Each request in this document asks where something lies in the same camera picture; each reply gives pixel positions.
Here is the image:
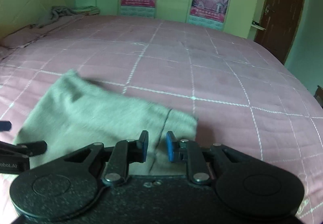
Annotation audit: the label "grey-green pants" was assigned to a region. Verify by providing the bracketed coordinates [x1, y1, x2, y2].
[14, 70, 198, 175]

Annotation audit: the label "pink checked bedsheet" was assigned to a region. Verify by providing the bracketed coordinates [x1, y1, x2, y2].
[1, 15, 322, 223]

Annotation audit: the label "dark wooden chair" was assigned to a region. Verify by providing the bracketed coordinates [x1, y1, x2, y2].
[314, 85, 323, 108]

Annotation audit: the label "crumpled grey cloth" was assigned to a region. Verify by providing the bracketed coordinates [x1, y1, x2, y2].
[29, 5, 100, 28]

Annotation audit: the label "brown wooden door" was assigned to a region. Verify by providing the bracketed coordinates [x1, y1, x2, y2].
[255, 0, 304, 64]

